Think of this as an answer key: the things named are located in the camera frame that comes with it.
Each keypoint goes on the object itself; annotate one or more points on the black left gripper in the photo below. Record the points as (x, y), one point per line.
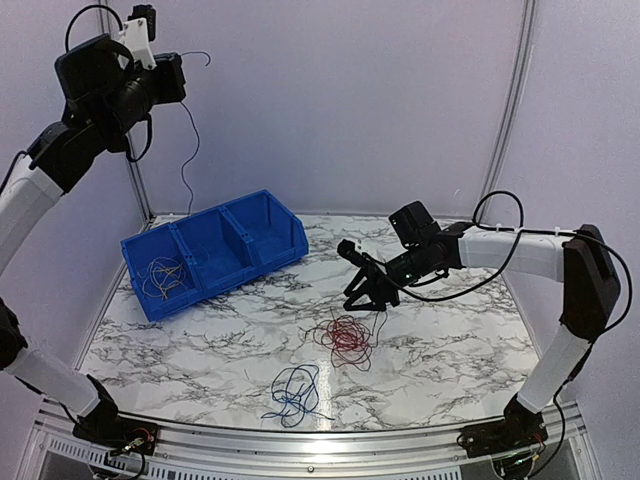
(172, 89)

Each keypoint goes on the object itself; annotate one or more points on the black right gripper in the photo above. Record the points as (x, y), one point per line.
(380, 295)

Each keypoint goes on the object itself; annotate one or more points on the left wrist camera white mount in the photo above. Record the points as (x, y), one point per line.
(138, 32)

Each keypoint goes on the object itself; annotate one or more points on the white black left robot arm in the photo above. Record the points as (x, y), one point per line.
(108, 89)

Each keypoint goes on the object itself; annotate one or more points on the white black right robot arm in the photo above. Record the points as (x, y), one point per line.
(593, 276)

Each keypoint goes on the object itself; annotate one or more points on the right aluminium frame post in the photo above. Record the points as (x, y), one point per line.
(515, 89)

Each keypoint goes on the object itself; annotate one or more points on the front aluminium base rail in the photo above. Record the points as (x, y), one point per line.
(191, 451)

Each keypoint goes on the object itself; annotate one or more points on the blue three-compartment plastic bin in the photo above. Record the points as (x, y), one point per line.
(181, 263)

